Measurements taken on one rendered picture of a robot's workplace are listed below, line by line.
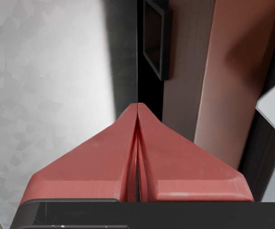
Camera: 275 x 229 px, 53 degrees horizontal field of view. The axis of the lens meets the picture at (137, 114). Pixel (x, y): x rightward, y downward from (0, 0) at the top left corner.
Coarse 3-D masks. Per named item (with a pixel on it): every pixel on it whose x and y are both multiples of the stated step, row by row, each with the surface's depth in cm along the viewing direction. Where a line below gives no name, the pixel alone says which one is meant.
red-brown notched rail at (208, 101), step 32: (192, 0) 15; (224, 0) 13; (256, 0) 13; (192, 32) 15; (224, 32) 13; (256, 32) 14; (192, 64) 16; (224, 64) 15; (256, 64) 15; (192, 96) 16; (224, 96) 16; (256, 96) 16; (192, 128) 17; (224, 128) 17; (224, 160) 19
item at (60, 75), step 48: (0, 0) 23; (48, 0) 24; (96, 0) 25; (0, 48) 25; (48, 48) 26; (96, 48) 28; (0, 96) 28; (48, 96) 29; (96, 96) 31; (0, 144) 31; (48, 144) 33; (0, 192) 35
